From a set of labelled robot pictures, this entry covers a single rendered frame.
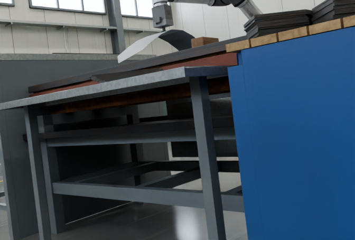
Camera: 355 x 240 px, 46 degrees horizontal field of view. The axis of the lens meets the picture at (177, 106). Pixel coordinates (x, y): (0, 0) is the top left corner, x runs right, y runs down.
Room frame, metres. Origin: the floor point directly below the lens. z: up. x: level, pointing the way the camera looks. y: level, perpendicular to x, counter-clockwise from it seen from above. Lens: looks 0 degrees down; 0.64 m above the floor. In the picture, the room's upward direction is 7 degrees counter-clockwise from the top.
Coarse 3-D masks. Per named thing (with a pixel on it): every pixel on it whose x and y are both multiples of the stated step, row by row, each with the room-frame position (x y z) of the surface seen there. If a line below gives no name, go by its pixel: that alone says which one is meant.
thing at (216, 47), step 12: (240, 36) 1.44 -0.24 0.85; (192, 48) 1.58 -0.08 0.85; (204, 48) 1.55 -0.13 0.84; (216, 48) 1.51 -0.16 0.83; (144, 60) 1.76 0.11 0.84; (156, 60) 1.72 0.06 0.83; (168, 60) 1.67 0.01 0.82; (180, 60) 1.65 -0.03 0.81; (96, 72) 1.99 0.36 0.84; (108, 72) 1.93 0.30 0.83; (48, 84) 2.28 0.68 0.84; (60, 84) 2.20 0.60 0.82
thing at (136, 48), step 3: (147, 42) 1.99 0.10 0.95; (150, 42) 1.97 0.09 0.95; (135, 45) 2.05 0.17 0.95; (138, 45) 2.02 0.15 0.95; (141, 45) 2.00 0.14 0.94; (144, 45) 1.97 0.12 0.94; (129, 48) 2.06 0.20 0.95; (132, 48) 2.04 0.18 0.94; (135, 48) 2.01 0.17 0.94; (138, 48) 1.98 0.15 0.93; (141, 48) 1.96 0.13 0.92; (144, 48) 1.93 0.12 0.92; (123, 51) 2.07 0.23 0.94; (126, 51) 2.04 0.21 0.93; (129, 51) 2.01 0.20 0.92; (132, 51) 1.99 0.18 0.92; (135, 51) 1.96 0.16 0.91; (120, 54) 2.04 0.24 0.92; (123, 54) 2.02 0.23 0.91
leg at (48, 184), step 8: (48, 120) 2.39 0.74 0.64; (40, 128) 2.39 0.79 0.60; (48, 128) 2.38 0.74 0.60; (48, 152) 2.37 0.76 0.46; (56, 152) 2.41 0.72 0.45; (48, 160) 2.37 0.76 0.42; (56, 160) 2.40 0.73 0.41; (48, 168) 2.37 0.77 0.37; (56, 168) 2.40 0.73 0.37; (48, 176) 2.38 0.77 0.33; (56, 176) 2.39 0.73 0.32; (48, 184) 2.38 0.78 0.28; (48, 192) 2.39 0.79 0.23; (48, 200) 2.40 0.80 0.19; (56, 200) 2.38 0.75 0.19; (56, 208) 2.37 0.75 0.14; (56, 216) 2.37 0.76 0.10; (56, 224) 2.37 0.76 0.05; (64, 224) 2.40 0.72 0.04; (56, 232) 2.37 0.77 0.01
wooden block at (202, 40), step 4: (192, 40) 1.69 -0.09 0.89; (196, 40) 1.68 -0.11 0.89; (200, 40) 1.67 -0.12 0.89; (204, 40) 1.67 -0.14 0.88; (208, 40) 1.69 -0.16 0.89; (212, 40) 1.72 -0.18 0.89; (216, 40) 1.74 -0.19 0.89; (192, 44) 1.69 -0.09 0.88; (196, 44) 1.68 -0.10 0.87; (200, 44) 1.67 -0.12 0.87; (204, 44) 1.67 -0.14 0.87
